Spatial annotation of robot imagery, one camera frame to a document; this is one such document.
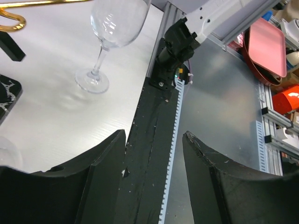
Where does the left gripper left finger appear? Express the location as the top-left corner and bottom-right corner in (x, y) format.
(0, 130), (126, 224)

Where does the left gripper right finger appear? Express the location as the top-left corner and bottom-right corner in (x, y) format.
(182, 132), (299, 224)

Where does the gold wire wine glass rack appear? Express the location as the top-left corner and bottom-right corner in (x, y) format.
(0, 0), (94, 126)

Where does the clear wine glass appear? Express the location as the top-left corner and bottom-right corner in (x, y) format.
(75, 0), (151, 94)
(0, 136), (23, 170)

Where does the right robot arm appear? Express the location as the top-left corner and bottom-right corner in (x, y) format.
(149, 0), (278, 91)

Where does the red orange box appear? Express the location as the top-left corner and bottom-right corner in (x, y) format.
(272, 84), (299, 115)

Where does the dark red round tray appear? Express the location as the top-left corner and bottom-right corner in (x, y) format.
(241, 30), (282, 86)

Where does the pink tray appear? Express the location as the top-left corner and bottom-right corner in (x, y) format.
(248, 18), (287, 78)

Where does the black mounting base plate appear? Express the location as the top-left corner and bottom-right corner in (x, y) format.
(115, 37), (183, 224)

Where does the aluminium frame rail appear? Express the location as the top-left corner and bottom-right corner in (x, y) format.
(147, 2), (299, 175)

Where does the white slotted cable duct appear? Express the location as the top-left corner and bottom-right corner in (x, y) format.
(158, 77), (185, 224)

